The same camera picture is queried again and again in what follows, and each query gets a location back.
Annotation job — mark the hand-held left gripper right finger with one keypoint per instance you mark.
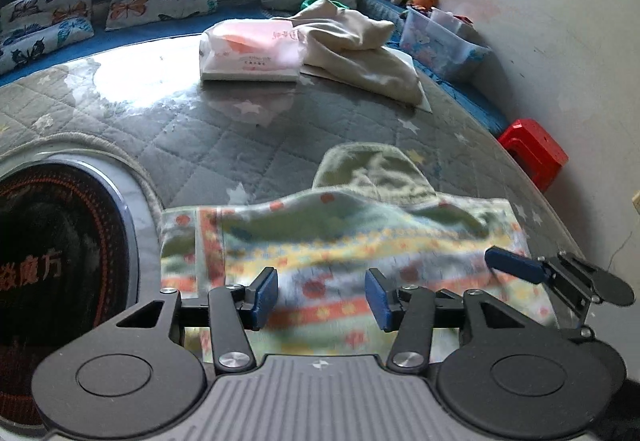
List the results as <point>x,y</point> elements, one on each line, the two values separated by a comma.
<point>379,301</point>

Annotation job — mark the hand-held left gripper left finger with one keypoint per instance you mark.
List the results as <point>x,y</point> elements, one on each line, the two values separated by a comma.
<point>265,296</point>

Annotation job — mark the pink white tissue pack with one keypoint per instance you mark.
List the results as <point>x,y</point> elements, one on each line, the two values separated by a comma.
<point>250,51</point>

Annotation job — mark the orange plush toy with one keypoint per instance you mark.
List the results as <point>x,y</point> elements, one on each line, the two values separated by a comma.
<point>426,1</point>

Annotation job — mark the clear plastic storage box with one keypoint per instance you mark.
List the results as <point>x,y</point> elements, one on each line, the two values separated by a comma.
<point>440,43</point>

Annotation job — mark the red plastic stool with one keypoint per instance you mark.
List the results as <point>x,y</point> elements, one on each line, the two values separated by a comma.
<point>532,146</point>

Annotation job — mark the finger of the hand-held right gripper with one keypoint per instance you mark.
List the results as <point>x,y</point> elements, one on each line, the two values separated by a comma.
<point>515,263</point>

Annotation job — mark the green bowl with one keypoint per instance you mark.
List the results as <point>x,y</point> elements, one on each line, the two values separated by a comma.
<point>310,2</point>

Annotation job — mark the cream cloth garment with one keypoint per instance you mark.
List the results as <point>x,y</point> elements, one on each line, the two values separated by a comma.
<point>360,51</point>

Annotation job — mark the round black induction hob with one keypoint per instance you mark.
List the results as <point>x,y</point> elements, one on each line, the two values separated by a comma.
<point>60,271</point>

